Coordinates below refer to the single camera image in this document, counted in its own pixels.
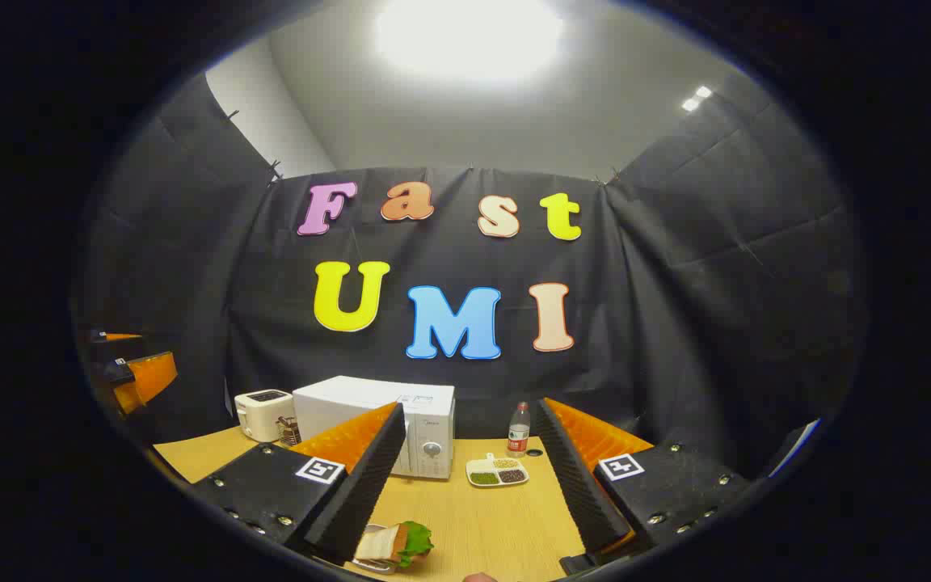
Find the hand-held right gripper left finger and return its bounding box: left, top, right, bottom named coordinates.
left=191, top=402, right=407, bottom=567

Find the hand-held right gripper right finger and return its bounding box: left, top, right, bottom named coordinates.
left=530, top=398, right=753, bottom=559

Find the sandwich with green lettuce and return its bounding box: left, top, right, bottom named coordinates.
left=355, top=521, right=435, bottom=571

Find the white microwave oven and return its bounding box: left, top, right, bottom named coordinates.
left=292, top=376, right=457, bottom=480

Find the clear water bottle red label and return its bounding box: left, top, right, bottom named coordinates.
left=508, top=402, right=531, bottom=458

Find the white divided plate of beans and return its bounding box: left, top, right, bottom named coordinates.
left=465, top=453, right=530, bottom=487

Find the small white tray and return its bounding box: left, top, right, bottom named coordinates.
left=350, top=525, right=402, bottom=576

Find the white toaster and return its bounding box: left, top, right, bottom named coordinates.
left=234, top=389, right=298, bottom=443

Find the large ceiling light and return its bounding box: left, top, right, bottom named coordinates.
left=373, top=0, right=565, bottom=82

